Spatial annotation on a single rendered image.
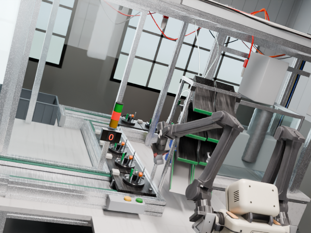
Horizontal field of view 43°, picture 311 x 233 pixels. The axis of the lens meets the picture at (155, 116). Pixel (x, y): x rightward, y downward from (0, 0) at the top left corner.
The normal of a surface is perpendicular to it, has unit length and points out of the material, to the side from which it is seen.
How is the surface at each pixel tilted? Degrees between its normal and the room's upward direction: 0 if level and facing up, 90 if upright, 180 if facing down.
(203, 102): 25
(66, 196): 90
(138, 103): 90
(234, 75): 90
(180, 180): 45
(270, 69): 90
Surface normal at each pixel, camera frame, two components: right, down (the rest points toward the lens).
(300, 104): -0.92, -0.21
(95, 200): 0.29, 0.30
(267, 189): 0.39, -0.40
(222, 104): 0.32, -0.73
